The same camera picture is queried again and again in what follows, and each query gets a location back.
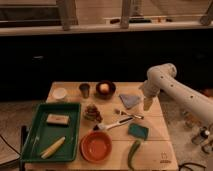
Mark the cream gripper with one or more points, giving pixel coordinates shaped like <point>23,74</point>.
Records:
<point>150,91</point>

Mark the grey-blue towel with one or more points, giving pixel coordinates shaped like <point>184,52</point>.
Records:
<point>129,101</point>

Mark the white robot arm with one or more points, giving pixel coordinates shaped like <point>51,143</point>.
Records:
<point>162,77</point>

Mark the dark bowl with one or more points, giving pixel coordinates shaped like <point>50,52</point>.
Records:
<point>109,94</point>

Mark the orange-red bowl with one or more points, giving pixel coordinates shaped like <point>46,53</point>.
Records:
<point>96,146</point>

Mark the small white bowl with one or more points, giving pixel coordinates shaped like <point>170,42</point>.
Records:
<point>59,94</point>

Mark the metal fork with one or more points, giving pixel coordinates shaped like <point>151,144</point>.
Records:
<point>120,112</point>

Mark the teal sponge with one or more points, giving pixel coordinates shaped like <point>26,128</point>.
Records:
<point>138,131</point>

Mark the pale egg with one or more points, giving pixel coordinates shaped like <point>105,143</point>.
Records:
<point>104,88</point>

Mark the brown pinecone figure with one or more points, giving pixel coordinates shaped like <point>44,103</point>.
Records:
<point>92,113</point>

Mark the grey metal cup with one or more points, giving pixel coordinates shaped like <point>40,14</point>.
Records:
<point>85,90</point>

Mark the yellow corn cob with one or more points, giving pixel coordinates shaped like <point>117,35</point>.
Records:
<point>52,148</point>

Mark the green plastic tray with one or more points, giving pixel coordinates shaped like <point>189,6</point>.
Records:
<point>42,134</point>

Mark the white handled brush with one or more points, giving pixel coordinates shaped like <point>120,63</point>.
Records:
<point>102,126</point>

